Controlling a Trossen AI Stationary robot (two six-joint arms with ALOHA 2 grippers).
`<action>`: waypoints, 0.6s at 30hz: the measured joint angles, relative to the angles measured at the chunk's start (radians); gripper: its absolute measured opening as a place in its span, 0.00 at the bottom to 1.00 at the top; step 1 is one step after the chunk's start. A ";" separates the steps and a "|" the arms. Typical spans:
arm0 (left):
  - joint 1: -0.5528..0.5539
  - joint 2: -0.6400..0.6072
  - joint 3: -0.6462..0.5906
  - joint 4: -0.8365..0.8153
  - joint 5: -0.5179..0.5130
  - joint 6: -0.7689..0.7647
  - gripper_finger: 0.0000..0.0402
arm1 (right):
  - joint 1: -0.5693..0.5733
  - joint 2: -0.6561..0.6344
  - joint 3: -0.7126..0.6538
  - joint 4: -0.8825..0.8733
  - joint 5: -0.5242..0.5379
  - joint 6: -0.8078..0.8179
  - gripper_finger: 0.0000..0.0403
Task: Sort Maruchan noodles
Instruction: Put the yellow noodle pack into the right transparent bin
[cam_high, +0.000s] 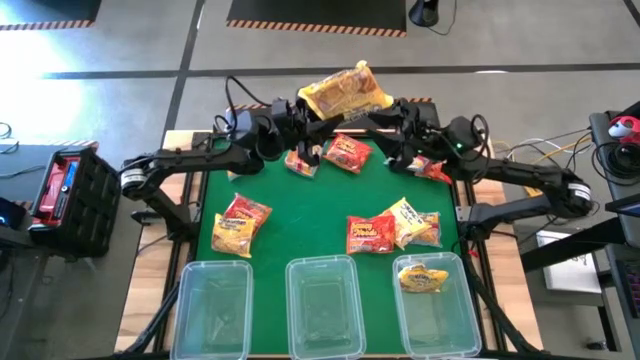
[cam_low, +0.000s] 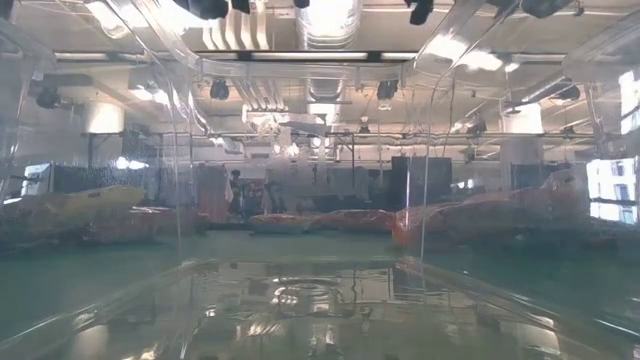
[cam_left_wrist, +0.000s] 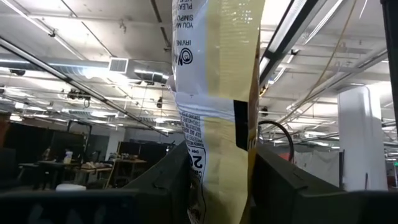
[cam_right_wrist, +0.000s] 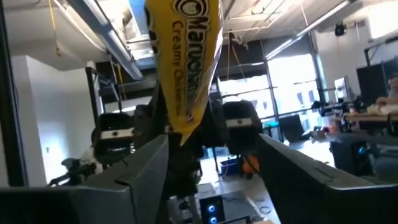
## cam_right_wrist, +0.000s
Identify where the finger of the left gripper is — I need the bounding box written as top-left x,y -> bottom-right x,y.
91,81 -> 171,169
198,98 -> 264,156

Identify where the Maruchan creamy chicken ramen pack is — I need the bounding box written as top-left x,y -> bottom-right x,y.
144,0 -> 225,147

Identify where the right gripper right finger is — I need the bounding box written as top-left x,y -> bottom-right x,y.
256,133 -> 398,224

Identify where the orange round object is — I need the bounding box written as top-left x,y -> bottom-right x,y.
241,154 -> 261,175

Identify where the black vertical post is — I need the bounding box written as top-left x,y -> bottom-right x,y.
0,0 -> 29,187

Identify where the wooden work table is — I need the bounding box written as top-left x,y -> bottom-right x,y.
331,111 -> 398,124

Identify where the blue plastic crate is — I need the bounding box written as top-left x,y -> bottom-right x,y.
220,157 -> 241,177

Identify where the large bright window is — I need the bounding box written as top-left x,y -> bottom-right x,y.
217,52 -> 322,125

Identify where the grey ceiling beam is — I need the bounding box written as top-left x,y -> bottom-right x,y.
67,0 -> 144,81

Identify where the black computer with blue lights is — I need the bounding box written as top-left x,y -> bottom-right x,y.
198,193 -> 227,224

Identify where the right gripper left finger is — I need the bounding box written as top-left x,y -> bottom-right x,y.
0,134 -> 171,224

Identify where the computer monitor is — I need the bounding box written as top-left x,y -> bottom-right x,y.
333,76 -> 351,101

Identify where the long ceiling light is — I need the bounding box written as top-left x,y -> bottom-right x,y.
265,0 -> 354,60

